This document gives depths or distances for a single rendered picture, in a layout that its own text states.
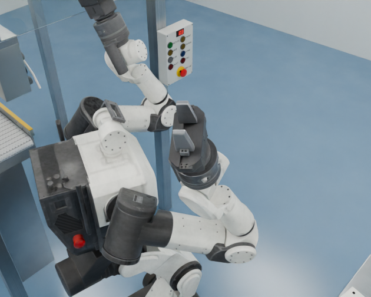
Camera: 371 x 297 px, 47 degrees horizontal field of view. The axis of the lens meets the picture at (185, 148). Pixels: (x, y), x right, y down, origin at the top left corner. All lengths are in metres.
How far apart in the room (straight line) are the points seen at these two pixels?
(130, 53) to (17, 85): 0.54
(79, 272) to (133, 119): 0.50
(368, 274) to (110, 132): 0.90
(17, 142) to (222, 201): 1.09
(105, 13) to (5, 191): 1.09
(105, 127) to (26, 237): 1.36
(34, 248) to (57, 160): 1.31
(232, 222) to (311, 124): 2.54
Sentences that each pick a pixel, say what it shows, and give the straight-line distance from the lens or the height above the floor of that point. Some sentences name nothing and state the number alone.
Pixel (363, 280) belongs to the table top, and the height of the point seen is 0.90.
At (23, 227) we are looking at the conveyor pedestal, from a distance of 2.31.
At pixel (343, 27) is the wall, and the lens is 4.52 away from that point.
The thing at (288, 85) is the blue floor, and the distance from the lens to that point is 3.92.
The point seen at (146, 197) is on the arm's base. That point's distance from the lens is 1.06.
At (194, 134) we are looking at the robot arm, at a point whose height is 1.59.
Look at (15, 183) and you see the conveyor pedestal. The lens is 2.11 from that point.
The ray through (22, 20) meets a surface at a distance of 1.56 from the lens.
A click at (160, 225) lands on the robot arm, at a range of 1.02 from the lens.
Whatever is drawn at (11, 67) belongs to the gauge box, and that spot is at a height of 1.27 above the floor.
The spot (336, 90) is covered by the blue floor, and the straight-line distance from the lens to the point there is 3.96.
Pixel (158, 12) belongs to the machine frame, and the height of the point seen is 1.29.
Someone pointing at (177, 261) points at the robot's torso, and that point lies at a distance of 1.64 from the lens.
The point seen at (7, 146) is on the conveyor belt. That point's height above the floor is 0.94.
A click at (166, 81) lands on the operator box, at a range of 2.04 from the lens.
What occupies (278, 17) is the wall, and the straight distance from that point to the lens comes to 4.80.
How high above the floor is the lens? 2.06
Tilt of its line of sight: 41 degrees down
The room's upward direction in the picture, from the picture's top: straight up
